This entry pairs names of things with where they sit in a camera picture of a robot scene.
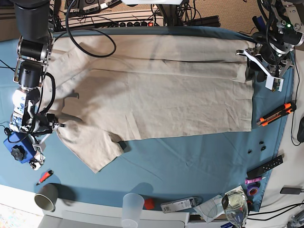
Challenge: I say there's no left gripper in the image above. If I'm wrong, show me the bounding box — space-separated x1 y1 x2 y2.
236 45 294 83

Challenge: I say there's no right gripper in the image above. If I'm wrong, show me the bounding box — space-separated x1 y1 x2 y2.
23 113 66 143

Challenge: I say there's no beige T-shirt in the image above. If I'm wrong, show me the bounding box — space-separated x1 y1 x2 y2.
47 35 254 173

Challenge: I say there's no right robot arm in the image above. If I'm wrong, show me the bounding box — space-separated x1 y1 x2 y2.
18 28 254 141

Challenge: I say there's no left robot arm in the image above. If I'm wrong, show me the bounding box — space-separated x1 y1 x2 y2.
237 0 304 83

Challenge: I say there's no black knob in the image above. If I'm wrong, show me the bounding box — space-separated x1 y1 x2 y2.
11 145 25 161

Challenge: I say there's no small white black wheel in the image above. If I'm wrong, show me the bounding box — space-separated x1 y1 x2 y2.
29 153 45 171

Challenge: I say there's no orange black utility knife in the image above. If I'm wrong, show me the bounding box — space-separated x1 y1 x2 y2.
256 102 296 126

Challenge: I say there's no red black pen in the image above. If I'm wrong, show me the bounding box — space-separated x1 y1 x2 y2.
36 170 53 186

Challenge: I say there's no grey mug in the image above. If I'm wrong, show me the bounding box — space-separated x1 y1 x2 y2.
34 183 58 212

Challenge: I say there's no black remote control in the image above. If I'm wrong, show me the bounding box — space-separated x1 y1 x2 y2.
247 154 285 180

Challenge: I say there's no purple glue tube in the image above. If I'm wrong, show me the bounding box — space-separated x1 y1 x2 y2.
245 176 265 185

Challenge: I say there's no black power strip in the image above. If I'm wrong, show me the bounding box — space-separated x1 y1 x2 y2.
118 21 162 27

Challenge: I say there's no purple tape roll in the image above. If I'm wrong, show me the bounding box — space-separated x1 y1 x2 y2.
247 185 259 196

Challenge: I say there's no translucent plastic cup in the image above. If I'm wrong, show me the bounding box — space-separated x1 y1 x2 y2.
121 193 144 228

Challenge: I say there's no wine glass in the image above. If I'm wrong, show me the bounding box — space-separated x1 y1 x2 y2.
221 190 248 228

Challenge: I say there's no small red block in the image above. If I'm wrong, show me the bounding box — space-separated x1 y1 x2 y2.
144 198 155 210

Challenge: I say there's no grey packaged tool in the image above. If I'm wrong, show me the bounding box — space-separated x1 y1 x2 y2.
161 196 203 214

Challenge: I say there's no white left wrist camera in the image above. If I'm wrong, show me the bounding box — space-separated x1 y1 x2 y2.
265 76 284 92

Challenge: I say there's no black cable tie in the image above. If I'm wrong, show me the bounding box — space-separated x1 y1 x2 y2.
0 60 15 72

